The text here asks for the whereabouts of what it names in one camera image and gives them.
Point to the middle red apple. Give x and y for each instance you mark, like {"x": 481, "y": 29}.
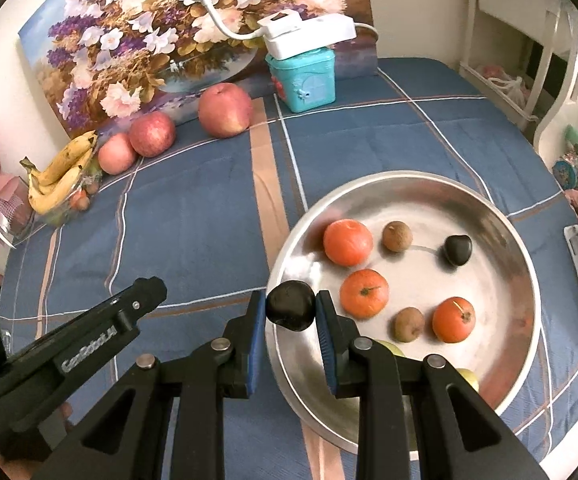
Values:
{"x": 152, "y": 134}

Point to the glass fruit bowl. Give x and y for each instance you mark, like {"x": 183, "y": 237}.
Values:
{"x": 22, "y": 205}

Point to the white shelf cabinet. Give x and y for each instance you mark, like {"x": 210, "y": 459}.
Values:
{"x": 510, "y": 49}

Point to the orange tangerine with stem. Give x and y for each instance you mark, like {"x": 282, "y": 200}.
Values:
{"x": 364, "y": 294}

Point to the yellow banana bunch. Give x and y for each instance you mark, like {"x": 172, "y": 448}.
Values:
{"x": 50, "y": 187}

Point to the person's left hand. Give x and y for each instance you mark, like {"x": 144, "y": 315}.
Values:
{"x": 23, "y": 454}

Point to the white power strip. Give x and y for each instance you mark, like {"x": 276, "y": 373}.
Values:
{"x": 286, "y": 34}

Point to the floral oil painting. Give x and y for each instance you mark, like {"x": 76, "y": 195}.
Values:
{"x": 103, "y": 63}

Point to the black plum in tray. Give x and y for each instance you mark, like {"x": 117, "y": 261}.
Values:
{"x": 458, "y": 249}

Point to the blue plaid tablecloth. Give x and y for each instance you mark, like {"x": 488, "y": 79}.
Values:
{"x": 210, "y": 216}

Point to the small pink apple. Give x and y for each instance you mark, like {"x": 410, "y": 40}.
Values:
{"x": 117, "y": 154}

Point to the green mango left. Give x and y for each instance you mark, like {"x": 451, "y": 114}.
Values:
{"x": 392, "y": 347}

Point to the brown longan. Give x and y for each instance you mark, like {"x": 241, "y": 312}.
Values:
{"x": 408, "y": 324}
{"x": 397, "y": 236}

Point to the round steel tray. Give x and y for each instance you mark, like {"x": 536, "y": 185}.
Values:
{"x": 499, "y": 280}

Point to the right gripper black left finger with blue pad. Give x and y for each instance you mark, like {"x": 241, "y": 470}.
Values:
{"x": 166, "y": 419}

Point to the green mango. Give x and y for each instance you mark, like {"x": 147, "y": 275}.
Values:
{"x": 392, "y": 347}
{"x": 470, "y": 378}

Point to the brown longan in tray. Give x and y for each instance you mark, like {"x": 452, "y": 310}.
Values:
{"x": 408, "y": 324}

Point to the teal plastic box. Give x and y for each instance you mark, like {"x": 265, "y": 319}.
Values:
{"x": 305, "y": 81}

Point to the large red apple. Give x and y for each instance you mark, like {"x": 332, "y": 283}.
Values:
{"x": 225, "y": 110}

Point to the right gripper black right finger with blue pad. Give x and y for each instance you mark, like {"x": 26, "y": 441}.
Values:
{"x": 401, "y": 400}

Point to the green mango right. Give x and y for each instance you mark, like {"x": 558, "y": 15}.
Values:
{"x": 470, "y": 378}

